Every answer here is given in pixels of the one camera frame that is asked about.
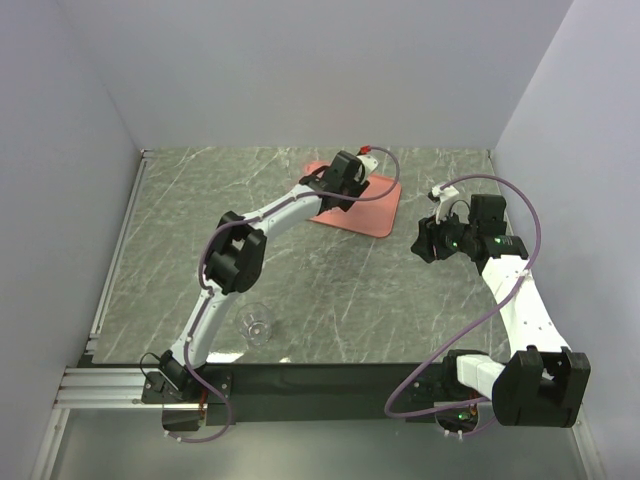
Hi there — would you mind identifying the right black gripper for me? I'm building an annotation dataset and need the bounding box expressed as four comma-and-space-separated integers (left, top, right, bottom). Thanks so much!
410, 205, 478, 263

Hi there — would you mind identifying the clear glass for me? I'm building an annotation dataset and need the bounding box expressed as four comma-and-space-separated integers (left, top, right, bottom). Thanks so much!
235, 302, 274, 346

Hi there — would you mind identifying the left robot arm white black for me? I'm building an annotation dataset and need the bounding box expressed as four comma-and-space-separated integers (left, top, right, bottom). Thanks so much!
159, 147, 378, 402

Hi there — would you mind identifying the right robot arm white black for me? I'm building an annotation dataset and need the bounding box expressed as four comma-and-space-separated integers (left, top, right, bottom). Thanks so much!
411, 187, 591, 428

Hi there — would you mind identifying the pink plastic tray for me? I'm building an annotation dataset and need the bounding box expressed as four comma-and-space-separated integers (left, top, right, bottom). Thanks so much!
303, 161, 402, 238

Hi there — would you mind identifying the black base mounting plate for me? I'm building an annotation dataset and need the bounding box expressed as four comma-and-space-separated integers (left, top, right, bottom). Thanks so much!
139, 361, 496, 426

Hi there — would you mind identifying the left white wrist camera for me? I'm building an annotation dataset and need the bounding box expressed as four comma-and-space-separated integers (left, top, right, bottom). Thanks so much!
356, 146, 379, 182

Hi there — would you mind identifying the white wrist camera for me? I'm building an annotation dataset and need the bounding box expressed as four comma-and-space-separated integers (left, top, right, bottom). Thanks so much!
428, 184, 460, 224
356, 146, 379, 182

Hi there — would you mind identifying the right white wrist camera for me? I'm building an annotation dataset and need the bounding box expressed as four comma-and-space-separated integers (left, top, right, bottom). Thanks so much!
428, 184, 460, 224

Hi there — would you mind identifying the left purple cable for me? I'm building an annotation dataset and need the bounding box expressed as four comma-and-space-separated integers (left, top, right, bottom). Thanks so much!
164, 144, 402, 447

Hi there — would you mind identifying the aluminium rail frame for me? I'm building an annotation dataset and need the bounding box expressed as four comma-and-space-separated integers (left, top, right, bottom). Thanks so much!
27, 148, 151, 480

